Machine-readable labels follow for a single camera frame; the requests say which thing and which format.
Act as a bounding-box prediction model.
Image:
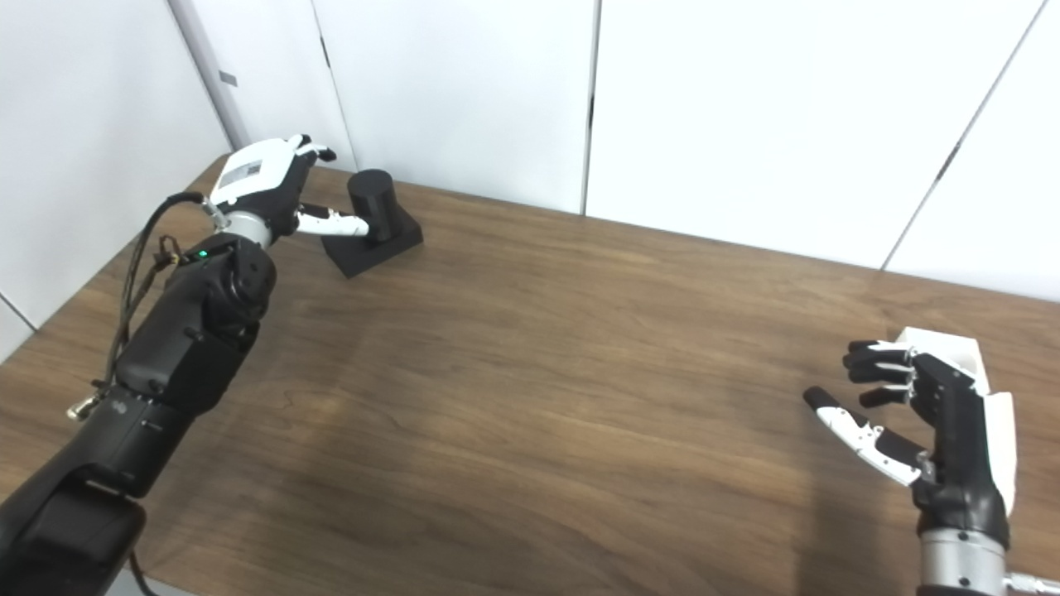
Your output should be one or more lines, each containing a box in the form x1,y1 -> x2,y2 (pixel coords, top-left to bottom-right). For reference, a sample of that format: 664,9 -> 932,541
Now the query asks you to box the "black cylinder peg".
321,169 -> 425,278

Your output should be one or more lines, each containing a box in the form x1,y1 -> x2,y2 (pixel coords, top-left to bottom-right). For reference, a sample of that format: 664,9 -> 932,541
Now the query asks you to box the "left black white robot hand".
209,134 -> 370,242

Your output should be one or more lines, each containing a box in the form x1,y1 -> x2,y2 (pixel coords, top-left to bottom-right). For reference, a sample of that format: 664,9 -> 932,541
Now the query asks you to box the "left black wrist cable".
66,192 -> 208,419

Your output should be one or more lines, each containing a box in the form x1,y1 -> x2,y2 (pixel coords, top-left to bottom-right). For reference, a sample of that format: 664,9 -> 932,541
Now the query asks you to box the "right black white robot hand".
803,339 -> 1018,547

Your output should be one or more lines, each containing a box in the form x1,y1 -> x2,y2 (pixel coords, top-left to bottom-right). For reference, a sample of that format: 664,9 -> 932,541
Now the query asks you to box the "grey wall post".
168,0 -> 251,151

